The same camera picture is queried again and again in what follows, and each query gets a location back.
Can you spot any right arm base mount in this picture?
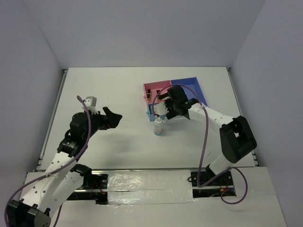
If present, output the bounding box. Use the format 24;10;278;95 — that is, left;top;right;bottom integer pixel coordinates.
187;170;236;198

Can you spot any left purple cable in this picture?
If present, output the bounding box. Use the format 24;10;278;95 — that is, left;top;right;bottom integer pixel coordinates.
4;95;92;227

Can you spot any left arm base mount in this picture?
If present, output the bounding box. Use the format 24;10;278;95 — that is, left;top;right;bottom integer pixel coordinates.
67;174;108;205

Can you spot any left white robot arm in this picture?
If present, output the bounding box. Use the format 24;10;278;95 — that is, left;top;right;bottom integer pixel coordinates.
4;107;122;227

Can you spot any lying white spray bottle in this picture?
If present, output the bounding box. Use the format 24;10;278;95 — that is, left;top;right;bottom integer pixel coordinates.
164;116;189;125

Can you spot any upright white pastel bottle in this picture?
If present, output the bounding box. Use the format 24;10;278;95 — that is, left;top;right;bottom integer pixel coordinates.
153;117;163;136

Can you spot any pink blue purple organizer tray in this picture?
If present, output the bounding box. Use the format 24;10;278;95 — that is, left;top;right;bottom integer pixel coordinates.
143;76;209;122

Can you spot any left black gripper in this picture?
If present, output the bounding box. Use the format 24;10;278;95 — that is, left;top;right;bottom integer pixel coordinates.
83;106;122;140

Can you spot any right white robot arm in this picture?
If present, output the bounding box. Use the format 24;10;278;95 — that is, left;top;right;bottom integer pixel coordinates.
151;84;257;185

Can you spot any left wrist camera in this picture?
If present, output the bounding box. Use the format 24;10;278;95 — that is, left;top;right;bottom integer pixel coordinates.
83;96;98;114

